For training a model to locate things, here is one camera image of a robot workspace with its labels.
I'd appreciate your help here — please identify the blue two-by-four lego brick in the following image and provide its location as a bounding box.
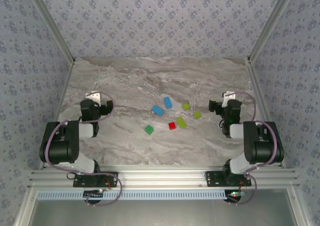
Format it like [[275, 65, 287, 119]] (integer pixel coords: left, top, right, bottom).
[[151, 105, 166, 117], [163, 96, 174, 110]]

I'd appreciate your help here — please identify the lime two-by-four lego brick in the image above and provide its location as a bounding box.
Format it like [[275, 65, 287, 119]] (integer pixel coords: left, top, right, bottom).
[[175, 116, 188, 130]]

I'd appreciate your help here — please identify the left black adapter board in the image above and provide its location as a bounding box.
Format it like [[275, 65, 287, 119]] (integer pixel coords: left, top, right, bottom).
[[83, 189, 104, 199]]

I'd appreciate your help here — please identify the black adapter board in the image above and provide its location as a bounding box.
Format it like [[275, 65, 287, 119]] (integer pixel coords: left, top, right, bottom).
[[226, 190, 245, 199], [83, 189, 104, 199]]

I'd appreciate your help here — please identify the right black adapter board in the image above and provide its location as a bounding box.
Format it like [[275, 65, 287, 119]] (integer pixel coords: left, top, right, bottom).
[[226, 190, 245, 199]]

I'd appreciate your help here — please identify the grey metal sheet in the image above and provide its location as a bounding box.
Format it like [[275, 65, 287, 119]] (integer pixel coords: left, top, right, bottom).
[[24, 188, 301, 226]]

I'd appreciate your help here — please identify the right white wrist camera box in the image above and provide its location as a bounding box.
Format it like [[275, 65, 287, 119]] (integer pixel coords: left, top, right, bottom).
[[222, 90, 237, 107]]

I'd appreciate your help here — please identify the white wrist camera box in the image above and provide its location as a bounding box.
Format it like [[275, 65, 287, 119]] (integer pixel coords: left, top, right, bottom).
[[85, 91, 102, 106], [222, 90, 237, 107]]

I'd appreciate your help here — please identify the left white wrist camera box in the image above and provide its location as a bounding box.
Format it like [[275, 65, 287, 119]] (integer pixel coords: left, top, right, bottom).
[[85, 91, 102, 106]]

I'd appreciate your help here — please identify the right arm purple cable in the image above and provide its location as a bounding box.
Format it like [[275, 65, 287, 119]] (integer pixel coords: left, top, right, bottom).
[[223, 91, 282, 206]]

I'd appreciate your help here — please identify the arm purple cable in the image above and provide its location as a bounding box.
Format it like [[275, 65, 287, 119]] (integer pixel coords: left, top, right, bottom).
[[223, 91, 282, 206], [42, 92, 123, 207]]

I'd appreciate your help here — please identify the right aluminium side rail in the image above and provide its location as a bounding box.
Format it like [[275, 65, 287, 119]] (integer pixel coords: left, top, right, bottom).
[[246, 58, 287, 169]]

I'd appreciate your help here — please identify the aluminium side rail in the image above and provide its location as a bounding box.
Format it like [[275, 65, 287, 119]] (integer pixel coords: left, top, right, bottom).
[[246, 58, 287, 169], [37, 59, 76, 171]]

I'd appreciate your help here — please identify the left aluminium side rail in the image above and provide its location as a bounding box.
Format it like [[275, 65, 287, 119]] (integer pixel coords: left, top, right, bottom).
[[37, 59, 76, 171]]

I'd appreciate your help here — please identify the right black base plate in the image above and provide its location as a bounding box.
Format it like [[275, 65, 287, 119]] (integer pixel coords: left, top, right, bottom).
[[204, 170, 252, 188]]

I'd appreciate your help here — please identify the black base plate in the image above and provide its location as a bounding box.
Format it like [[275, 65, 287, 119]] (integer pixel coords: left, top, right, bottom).
[[204, 170, 252, 188], [72, 171, 119, 188]]

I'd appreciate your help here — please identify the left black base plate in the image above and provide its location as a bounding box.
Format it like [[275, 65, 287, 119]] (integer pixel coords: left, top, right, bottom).
[[72, 171, 119, 188]]

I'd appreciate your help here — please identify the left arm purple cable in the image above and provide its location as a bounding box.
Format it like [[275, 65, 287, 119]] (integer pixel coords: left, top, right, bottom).
[[42, 92, 123, 207]]

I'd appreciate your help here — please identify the aluminium mounting rail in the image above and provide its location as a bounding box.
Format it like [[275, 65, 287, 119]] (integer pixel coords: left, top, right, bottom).
[[27, 164, 301, 189]]

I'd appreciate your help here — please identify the right aluminium corner post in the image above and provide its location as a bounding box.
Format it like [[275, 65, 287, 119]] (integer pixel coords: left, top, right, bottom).
[[246, 0, 300, 63]]

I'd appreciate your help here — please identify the aluminium corner post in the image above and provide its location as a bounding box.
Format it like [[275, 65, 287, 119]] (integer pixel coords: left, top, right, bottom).
[[246, 0, 300, 63], [24, 0, 76, 63]]

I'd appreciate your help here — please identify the left aluminium corner post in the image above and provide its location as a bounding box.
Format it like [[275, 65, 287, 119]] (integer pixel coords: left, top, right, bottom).
[[24, 0, 76, 63]]

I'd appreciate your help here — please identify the white slotted cable duct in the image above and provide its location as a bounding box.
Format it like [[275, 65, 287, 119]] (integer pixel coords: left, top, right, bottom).
[[37, 190, 228, 201]]

